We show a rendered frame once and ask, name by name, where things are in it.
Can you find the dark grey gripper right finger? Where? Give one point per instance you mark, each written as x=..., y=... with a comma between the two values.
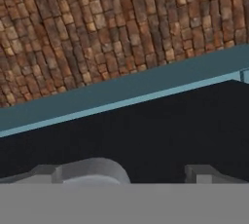
x=197, y=170

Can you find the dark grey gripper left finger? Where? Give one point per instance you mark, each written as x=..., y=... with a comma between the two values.
x=45, y=172

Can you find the grey rounded object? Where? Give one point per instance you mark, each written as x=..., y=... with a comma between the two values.
x=97, y=169

